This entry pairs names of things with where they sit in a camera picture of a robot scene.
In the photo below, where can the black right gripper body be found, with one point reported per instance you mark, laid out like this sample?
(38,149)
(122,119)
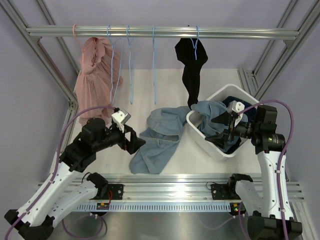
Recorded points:
(234,131)

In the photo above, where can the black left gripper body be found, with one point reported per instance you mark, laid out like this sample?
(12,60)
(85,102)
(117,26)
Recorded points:
(122,141)

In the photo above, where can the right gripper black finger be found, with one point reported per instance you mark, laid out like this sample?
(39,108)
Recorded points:
(220,140)
(221,119)

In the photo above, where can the light denim skirt with buttons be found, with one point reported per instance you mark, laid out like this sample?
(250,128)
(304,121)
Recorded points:
(207,128)

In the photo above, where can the light denim jeans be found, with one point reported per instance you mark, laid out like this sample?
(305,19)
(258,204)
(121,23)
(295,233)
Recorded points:
(165,128)

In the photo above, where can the light blue hanger of denim skirt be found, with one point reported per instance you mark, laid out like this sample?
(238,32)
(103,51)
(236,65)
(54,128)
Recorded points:
(114,88)

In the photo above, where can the light blue wire hanger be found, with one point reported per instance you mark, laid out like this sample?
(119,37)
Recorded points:
(130,41)

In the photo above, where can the light blue hanger of jeans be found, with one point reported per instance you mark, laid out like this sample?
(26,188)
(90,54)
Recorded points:
(154,65)

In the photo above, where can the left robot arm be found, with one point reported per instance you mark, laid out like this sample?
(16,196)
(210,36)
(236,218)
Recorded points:
(37,218)

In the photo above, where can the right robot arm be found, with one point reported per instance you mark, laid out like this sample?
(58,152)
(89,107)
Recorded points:
(269,216)

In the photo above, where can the light blue hanger of black garment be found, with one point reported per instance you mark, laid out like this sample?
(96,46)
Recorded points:
(195,42)

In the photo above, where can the pink hanger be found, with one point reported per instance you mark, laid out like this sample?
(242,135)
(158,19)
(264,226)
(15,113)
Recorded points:
(75,36)

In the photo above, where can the white plastic basket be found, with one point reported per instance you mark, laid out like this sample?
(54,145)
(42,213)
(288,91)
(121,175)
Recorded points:
(214,106)

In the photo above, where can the pink dress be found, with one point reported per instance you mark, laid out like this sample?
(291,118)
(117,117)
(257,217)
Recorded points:
(93,82)

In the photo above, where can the black hanging garment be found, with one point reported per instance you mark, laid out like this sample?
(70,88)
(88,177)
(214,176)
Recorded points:
(192,68)

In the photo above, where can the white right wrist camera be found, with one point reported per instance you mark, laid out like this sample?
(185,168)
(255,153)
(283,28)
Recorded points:
(235,107)

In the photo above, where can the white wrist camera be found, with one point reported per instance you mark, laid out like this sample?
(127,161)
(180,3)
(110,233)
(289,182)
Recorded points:
(235,107)
(120,117)

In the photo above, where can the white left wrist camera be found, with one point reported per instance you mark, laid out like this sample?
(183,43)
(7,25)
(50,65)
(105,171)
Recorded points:
(120,117)

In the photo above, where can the slotted cable duct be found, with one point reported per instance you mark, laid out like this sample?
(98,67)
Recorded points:
(155,207)

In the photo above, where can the aluminium extrusion frame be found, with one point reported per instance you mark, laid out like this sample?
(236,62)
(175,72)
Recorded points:
(294,78)

